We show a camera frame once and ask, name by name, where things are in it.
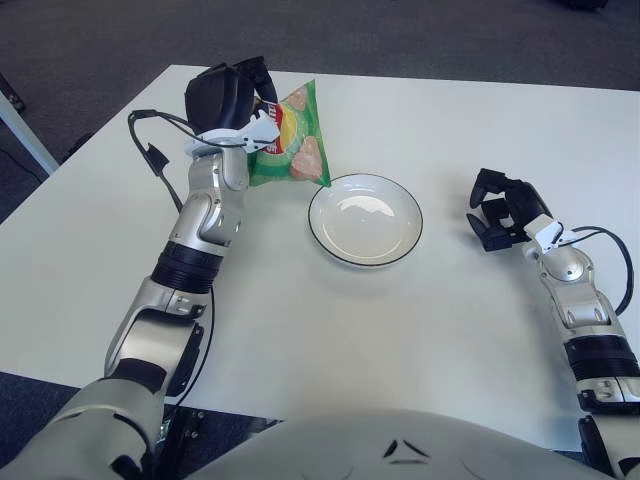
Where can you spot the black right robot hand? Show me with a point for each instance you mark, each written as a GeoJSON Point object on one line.
{"type": "Point", "coordinates": [530, 202]}

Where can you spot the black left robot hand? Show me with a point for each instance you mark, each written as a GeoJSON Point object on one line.
{"type": "Point", "coordinates": [215, 100]}

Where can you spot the green snack bag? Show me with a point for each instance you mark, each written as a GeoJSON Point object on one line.
{"type": "Point", "coordinates": [300, 140]}

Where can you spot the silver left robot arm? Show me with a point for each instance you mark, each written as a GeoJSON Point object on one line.
{"type": "Point", "coordinates": [205, 220]}

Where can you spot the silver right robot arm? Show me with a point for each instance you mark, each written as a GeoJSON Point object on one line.
{"type": "Point", "coordinates": [582, 300]}

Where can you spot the white plate with black rim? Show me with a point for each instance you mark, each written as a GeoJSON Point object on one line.
{"type": "Point", "coordinates": [365, 222]}

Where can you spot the white side table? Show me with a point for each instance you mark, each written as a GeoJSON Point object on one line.
{"type": "Point", "coordinates": [27, 140]}

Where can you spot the black caster wheel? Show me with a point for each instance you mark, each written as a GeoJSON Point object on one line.
{"type": "Point", "coordinates": [11, 97]}

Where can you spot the grey robot torso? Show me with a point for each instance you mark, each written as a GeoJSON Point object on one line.
{"type": "Point", "coordinates": [400, 445]}

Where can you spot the black bolted base frame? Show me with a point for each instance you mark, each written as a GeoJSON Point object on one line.
{"type": "Point", "coordinates": [215, 435]}

